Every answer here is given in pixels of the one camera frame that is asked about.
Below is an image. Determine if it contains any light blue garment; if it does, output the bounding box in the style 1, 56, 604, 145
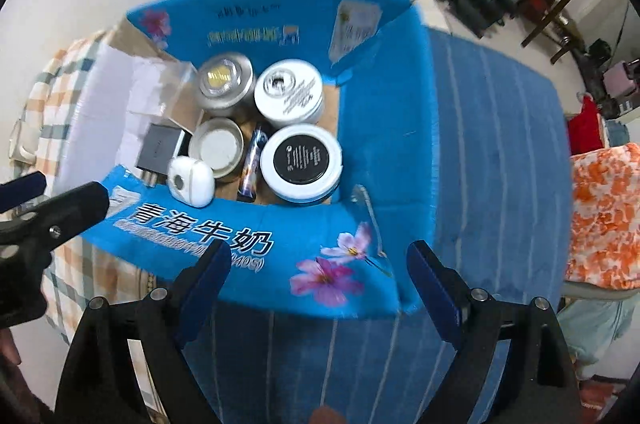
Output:
558, 294, 639, 381

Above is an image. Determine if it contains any small purple tube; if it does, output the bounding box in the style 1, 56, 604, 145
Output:
236, 121, 271, 203

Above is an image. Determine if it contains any black square box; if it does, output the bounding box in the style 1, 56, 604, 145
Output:
137, 124, 189, 188

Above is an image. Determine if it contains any white jar with printed lid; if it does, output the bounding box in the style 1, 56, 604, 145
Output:
254, 58, 324, 129

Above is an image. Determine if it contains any silver tin with gold lid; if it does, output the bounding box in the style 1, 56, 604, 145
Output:
195, 52, 256, 124

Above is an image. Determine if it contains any plaid orange blue cloth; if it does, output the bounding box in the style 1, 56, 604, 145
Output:
12, 30, 166, 424

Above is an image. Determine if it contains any small gold rimmed tin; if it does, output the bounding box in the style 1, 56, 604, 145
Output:
188, 117, 244, 182

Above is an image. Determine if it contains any clear acrylic box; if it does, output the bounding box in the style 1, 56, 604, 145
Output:
127, 56, 203, 133

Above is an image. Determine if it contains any blue striped tablecloth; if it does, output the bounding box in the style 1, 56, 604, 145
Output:
186, 32, 572, 423

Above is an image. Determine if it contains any blue milk carton box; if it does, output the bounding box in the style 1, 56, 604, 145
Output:
56, 0, 439, 319

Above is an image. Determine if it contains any orange floral cushion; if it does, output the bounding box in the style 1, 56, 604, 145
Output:
565, 143, 640, 291

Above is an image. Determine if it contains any white jar with black lid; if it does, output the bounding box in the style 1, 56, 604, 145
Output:
260, 124, 343, 205

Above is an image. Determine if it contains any pink box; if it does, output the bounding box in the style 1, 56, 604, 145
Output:
603, 58, 639, 104

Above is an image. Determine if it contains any red cloth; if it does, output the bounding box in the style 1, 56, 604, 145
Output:
566, 94, 604, 155

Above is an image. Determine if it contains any small white round case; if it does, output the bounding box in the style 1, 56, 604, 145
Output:
166, 156, 216, 208

